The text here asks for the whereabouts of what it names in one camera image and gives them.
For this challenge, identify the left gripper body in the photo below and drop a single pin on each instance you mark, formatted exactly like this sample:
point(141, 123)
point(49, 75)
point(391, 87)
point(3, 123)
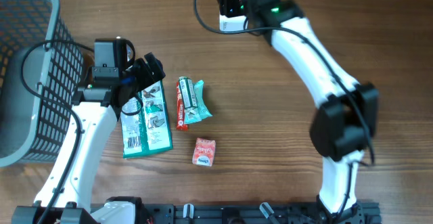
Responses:
point(140, 76)

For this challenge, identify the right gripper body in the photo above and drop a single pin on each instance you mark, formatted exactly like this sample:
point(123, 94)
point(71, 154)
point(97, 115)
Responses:
point(235, 5)

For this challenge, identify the large green white packet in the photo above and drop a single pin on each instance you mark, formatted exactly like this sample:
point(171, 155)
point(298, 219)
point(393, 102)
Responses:
point(145, 125)

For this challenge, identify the green white gum pack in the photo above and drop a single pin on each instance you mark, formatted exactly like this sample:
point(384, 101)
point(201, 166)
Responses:
point(188, 93)

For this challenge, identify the light teal sachet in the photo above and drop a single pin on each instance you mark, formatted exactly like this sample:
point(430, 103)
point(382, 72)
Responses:
point(193, 115)

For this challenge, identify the red chocolate bar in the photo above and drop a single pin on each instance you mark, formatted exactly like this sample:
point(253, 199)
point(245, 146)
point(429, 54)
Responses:
point(181, 126)

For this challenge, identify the pink tissue pack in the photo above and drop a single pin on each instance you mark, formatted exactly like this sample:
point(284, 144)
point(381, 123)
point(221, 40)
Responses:
point(204, 152)

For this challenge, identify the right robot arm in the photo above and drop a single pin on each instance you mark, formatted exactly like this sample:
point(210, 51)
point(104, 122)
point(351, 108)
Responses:
point(346, 110)

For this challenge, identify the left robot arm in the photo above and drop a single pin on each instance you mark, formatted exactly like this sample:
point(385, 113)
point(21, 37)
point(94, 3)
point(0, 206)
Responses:
point(95, 109)

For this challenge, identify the white barcode scanner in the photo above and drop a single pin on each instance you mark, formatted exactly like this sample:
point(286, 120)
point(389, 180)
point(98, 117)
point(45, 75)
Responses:
point(231, 24)

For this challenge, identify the grey plastic mesh basket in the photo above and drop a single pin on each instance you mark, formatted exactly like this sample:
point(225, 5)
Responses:
point(35, 44)

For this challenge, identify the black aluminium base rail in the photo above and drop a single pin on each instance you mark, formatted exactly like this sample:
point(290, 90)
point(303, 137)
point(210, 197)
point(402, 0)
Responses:
point(294, 213)

